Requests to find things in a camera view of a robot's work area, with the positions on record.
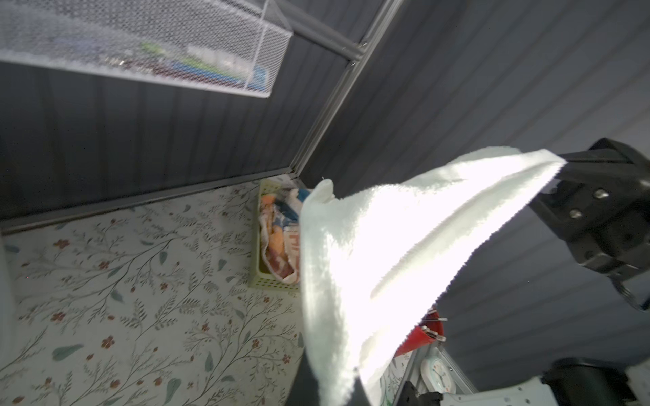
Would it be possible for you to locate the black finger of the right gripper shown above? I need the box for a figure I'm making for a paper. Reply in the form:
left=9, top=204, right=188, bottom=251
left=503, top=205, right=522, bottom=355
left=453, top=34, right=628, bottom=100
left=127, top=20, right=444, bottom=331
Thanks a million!
left=529, top=138, right=649, bottom=311

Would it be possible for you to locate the white terry towel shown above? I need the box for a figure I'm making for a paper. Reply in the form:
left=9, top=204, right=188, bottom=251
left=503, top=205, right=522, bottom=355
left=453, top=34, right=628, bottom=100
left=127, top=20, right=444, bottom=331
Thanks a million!
left=299, top=146, right=565, bottom=405

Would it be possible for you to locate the green plastic towel basket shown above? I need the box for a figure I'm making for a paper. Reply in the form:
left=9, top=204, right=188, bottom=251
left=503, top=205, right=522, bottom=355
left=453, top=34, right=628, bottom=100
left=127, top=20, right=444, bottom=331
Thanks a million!
left=248, top=179, right=299, bottom=292

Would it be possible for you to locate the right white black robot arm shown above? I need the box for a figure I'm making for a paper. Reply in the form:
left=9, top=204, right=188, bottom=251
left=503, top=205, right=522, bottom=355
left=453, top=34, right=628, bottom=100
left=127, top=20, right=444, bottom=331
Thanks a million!
left=394, top=139, right=649, bottom=405

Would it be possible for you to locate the red pen cup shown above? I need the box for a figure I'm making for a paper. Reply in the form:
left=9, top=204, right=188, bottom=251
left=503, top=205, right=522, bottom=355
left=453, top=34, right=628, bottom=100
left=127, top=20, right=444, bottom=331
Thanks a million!
left=394, top=306, right=448, bottom=357

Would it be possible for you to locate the orange patterned towel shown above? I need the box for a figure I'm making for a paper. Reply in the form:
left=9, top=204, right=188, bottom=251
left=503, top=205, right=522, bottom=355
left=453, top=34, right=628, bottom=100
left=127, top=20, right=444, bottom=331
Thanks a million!
left=258, top=188, right=311, bottom=285

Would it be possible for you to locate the white wall clock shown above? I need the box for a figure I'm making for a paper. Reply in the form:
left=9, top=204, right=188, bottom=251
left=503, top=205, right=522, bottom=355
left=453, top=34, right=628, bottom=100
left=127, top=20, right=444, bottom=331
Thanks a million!
left=420, top=356, right=456, bottom=394

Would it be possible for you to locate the white wire wall basket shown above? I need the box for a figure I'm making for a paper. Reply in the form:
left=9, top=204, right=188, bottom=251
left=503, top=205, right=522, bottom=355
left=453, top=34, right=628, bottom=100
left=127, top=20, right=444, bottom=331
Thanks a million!
left=1, top=1, right=293, bottom=98

